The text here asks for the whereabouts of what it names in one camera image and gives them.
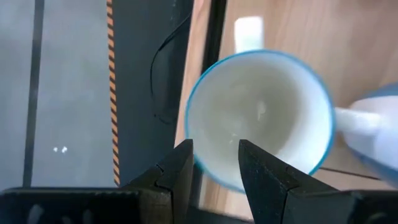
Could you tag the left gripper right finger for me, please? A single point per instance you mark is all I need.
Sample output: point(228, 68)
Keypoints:
point(273, 199)

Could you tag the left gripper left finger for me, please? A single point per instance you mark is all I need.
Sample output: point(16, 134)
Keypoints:
point(164, 193)

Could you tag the grey geometric patterned mug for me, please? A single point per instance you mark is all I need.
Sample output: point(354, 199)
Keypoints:
point(258, 102)

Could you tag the black hazard striped mat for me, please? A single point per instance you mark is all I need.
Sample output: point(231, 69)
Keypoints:
point(136, 93)

